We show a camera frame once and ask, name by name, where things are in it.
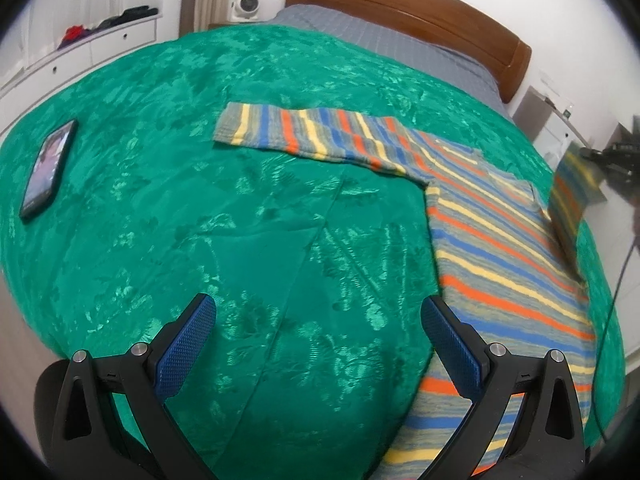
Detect striped knit sweater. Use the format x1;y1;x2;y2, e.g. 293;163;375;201
214;102;599;480

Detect red cloth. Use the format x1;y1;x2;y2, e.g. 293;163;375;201
58;25;93;50

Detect brown wooden headboard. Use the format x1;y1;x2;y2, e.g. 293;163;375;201
285;0;532;103

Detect black smartphone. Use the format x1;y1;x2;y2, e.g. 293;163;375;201
20;119;79;223

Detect white round fan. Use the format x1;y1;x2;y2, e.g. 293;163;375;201
231;0;260;22

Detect dark clothes pile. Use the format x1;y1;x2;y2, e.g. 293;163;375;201
94;6;158;32

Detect grey checked bed sheet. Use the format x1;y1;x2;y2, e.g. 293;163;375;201
267;4;510;118

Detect white desk shelf unit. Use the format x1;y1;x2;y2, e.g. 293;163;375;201
512;87;591;170

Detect white drawer cabinet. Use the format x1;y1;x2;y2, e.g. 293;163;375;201
1;14;160;134

